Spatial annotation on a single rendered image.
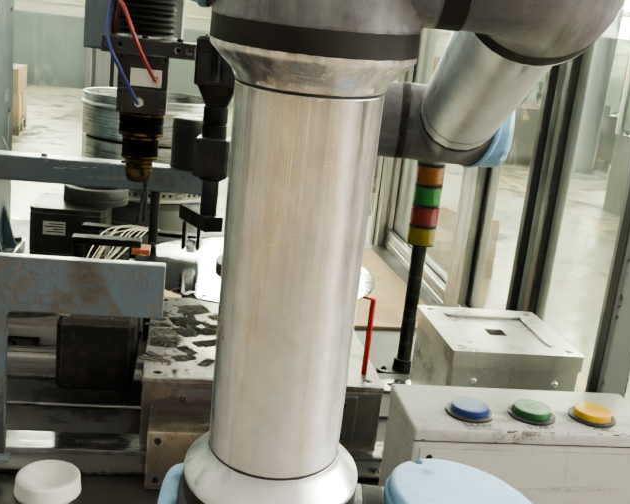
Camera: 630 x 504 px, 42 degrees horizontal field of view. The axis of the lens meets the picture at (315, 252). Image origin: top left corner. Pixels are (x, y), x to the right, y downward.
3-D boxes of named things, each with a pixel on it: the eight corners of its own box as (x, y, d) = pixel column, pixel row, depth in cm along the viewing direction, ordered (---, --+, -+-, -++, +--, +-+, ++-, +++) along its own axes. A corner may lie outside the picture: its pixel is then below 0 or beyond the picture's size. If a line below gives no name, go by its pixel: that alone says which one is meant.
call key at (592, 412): (598, 418, 93) (601, 401, 93) (615, 434, 89) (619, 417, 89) (564, 416, 92) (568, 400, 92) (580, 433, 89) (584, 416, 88)
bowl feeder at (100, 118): (211, 242, 207) (222, 96, 198) (214, 277, 178) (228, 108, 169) (84, 233, 202) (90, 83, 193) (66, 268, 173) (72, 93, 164)
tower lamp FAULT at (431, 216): (432, 221, 133) (435, 203, 133) (440, 228, 129) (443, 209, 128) (405, 219, 133) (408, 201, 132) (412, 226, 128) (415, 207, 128)
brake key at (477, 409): (479, 413, 91) (482, 396, 90) (492, 430, 87) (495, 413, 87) (444, 412, 90) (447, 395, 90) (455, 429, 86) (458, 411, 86)
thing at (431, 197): (435, 202, 133) (438, 183, 132) (443, 208, 128) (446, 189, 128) (408, 200, 132) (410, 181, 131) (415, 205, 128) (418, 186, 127)
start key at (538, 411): (539, 415, 92) (542, 399, 91) (554, 432, 88) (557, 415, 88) (505, 414, 91) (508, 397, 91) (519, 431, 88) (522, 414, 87)
